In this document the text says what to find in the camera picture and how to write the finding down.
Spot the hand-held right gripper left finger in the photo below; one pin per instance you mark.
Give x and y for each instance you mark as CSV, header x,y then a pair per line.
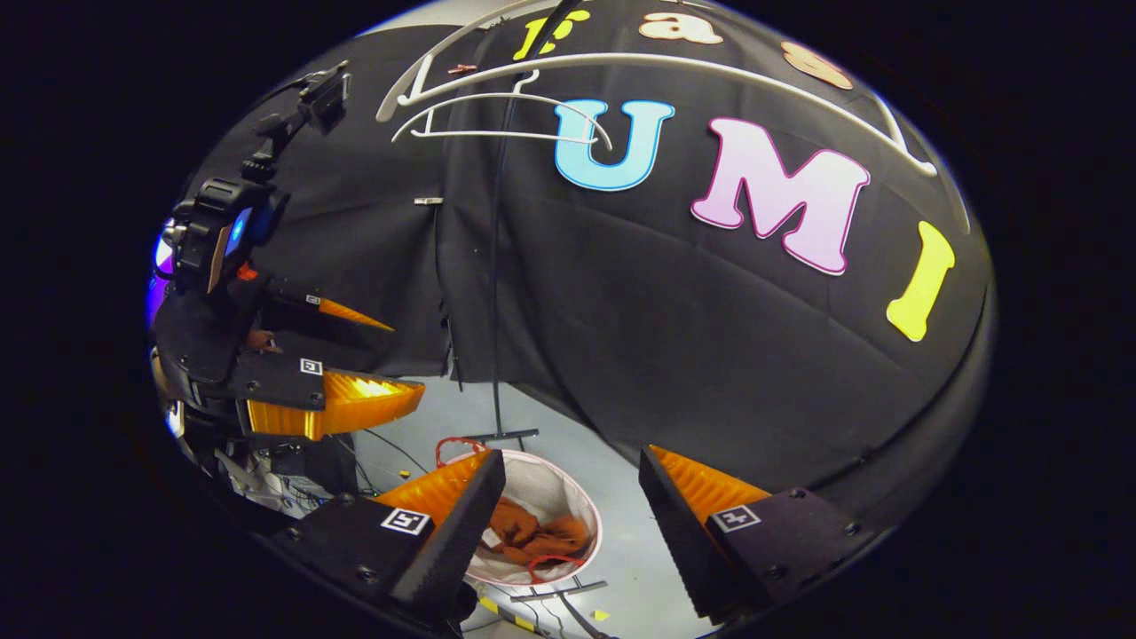
x,y
453,541

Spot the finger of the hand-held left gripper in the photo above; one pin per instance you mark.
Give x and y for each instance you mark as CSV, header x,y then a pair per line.
x,y
351,315
355,404

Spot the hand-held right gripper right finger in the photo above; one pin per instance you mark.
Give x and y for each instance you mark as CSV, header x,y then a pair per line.
x,y
683,532

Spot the white pink-rimmed laundry hamper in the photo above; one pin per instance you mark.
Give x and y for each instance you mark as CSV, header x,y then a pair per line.
x,y
550,493

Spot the white plastic hanger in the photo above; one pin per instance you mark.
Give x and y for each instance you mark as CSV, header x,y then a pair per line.
x,y
515,94
621,58

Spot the black backdrop cloth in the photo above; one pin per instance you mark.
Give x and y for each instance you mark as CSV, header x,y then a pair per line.
x,y
666,337

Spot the black clothes rail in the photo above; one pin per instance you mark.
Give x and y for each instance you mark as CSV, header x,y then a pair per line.
x,y
497,311

